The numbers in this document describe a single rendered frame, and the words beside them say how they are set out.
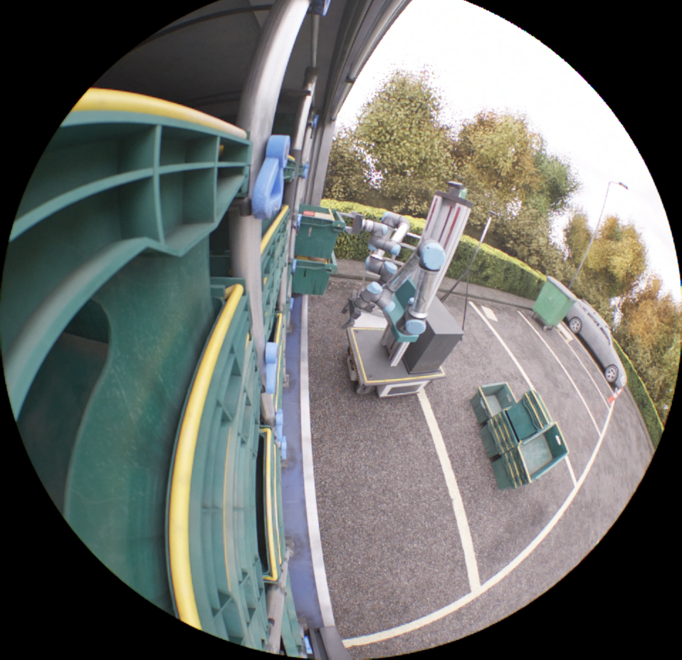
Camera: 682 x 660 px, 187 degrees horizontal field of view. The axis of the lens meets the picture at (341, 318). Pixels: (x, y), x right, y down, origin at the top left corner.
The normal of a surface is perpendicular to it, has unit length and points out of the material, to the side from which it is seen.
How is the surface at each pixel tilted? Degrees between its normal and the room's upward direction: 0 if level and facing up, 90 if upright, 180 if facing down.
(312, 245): 95
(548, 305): 94
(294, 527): 0
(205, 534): 0
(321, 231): 93
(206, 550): 0
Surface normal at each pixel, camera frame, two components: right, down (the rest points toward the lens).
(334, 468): 0.18, -0.76
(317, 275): 0.11, 0.69
